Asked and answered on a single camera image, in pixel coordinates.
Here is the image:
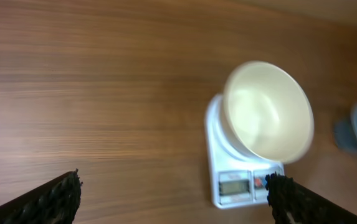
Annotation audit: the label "white digital kitchen scale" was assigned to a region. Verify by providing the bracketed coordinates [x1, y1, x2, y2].
[204, 94, 284, 209]

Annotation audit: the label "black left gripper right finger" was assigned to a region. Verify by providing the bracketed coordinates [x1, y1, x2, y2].
[265, 173, 357, 224]

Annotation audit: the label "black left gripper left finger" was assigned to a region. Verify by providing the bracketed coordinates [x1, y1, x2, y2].
[0, 170, 82, 224]

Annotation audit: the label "white bowl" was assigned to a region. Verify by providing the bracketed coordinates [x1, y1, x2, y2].
[219, 61, 314, 164]

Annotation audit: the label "clear plastic container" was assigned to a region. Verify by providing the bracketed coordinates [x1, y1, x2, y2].
[333, 105, 357, 154]

